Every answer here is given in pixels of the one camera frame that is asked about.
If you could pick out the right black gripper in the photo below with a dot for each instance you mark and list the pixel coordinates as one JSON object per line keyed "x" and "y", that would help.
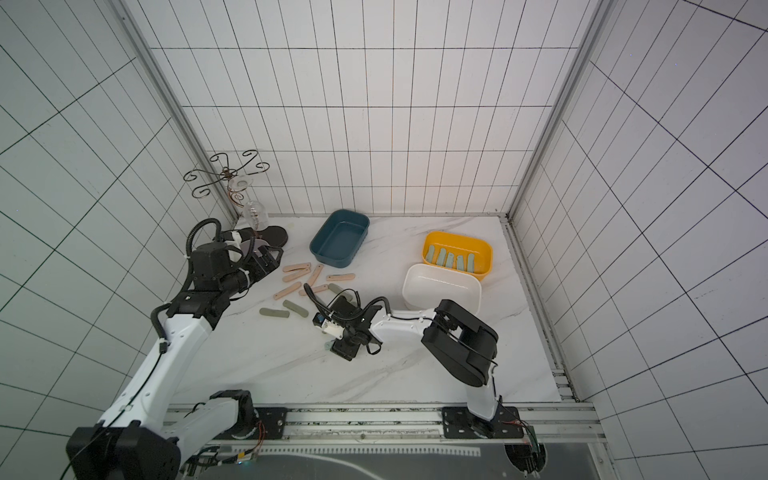
{"x": 344, "y": 346}

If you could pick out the dark teal storage box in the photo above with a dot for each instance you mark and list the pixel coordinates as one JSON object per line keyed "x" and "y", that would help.
{"x": 339, "y": 238}

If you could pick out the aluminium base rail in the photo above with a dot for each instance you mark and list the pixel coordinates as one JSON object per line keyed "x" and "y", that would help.
{"x": 369, "y": 424}

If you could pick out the white storage box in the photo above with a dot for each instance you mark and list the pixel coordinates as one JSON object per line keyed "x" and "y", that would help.
{"x": 426, "y": 285}

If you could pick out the metal scroll cup rack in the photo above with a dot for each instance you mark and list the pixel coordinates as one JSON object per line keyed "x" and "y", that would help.
{"x": 236, "y": 181}

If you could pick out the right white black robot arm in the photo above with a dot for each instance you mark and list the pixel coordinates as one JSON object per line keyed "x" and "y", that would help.
{"x": 463, "y": 344}

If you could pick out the clear glass on rack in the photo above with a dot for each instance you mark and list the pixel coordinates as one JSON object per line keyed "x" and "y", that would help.
{"x": 256, "y": 215}

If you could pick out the yellow storage box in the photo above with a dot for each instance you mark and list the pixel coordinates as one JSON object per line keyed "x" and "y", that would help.
{"x": 461, "y": 245}

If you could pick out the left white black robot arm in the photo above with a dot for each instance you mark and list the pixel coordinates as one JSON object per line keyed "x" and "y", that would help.
{"x": 130, "y": 441}

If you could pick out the olive green folding knife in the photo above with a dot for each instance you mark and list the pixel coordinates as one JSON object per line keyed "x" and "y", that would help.
{"x": 347, "y": 293}
{"x": 274, "y": 313}
{"x": 295, "y": 308}

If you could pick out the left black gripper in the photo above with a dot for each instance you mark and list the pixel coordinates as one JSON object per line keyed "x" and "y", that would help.
{"x": 262, "y": 270}

